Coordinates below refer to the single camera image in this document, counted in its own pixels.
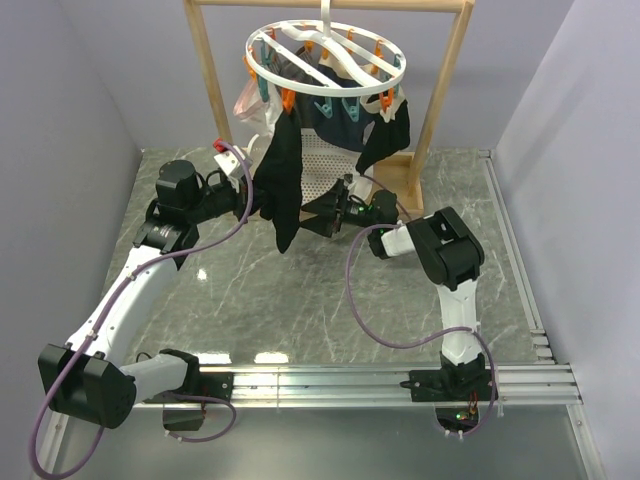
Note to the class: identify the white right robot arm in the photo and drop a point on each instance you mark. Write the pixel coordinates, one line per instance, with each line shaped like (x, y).
(450, 256)

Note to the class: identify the navy hanging underwear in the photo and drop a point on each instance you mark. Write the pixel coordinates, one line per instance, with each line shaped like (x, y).
(341, 122)

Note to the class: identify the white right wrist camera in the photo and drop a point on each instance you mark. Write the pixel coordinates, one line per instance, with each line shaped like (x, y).
(358, 186)

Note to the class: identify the black boxer underwear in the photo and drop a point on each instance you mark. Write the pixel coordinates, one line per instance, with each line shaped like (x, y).
(277, 180)

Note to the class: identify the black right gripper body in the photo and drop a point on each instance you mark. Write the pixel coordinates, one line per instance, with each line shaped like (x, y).
(354, 219)

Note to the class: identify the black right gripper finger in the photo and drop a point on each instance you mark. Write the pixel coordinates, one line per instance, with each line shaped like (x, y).
(328, 203)
(319, 225)

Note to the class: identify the grey striped hanging underwear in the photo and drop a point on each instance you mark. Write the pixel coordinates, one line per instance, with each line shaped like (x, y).
(284, 68)

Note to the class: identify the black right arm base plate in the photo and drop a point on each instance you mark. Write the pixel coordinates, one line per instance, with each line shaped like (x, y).
(450, 384)

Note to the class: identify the black hanging underwear white band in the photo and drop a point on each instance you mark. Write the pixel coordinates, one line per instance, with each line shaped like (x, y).
(387, 136)

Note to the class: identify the white round clip hanger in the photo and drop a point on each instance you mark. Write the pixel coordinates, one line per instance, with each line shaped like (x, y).
(352, 62)

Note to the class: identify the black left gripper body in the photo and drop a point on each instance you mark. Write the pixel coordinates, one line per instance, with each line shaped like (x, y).
(223, 198)

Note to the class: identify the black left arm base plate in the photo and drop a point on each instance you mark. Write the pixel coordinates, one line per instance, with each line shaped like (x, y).
(217, 385)

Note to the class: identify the wooden hanger rack frame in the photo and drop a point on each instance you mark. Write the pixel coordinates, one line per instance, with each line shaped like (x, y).
(402, 170)

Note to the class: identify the white perforated plastic basket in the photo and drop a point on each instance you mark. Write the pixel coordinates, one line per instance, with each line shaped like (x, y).
(323, 164)

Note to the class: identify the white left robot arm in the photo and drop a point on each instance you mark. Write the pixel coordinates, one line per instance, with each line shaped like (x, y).
(184, 199)

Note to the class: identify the pink white hanging underwear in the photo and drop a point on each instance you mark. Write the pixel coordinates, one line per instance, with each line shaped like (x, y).
(258, 114)

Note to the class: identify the aluminium mounting rail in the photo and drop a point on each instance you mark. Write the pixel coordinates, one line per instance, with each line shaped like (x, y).
(320, 385)

